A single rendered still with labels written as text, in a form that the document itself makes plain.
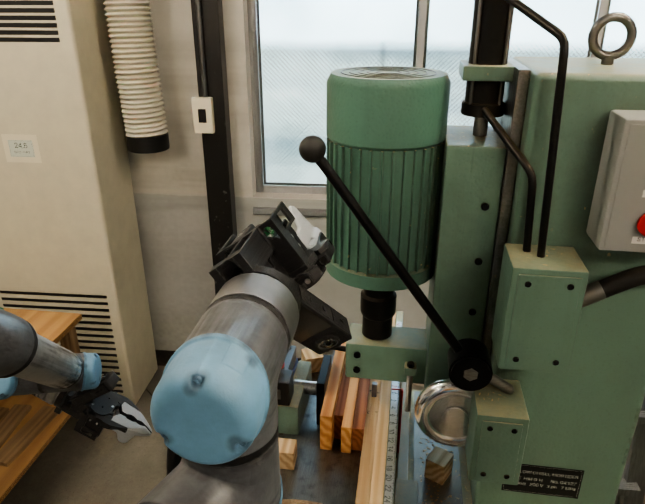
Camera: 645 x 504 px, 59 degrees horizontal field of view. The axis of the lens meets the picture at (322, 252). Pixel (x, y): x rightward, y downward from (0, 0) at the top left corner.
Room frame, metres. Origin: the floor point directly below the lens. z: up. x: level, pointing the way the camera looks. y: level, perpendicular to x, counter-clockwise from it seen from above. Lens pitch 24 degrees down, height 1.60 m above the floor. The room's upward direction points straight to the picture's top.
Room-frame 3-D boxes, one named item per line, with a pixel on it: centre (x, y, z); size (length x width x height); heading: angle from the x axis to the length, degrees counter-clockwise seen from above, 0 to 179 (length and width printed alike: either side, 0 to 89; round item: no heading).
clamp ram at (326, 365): (0.86, 0.03, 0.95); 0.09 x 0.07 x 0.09; 171
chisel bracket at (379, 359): (0.84, -0.11, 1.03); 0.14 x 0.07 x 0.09; 81
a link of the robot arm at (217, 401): (0.35, 0.07, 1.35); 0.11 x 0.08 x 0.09; 171
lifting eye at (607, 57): (0.81, -0.38, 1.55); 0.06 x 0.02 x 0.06; 81
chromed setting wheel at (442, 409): (0.71, -0.20, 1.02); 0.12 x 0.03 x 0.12; 81
